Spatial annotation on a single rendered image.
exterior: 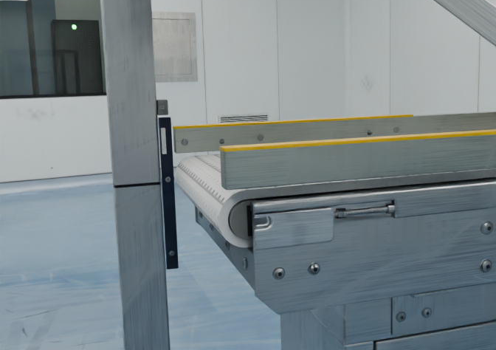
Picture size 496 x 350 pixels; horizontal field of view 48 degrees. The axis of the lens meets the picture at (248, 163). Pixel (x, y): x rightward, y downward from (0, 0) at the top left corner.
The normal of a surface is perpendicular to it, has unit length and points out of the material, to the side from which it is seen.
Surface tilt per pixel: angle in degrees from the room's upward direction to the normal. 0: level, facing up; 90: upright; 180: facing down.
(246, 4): 90
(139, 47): 90
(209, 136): 90
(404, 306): 90
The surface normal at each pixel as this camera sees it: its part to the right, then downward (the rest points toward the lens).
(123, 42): 0.27, 0.13
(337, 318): -0.96, 0.07
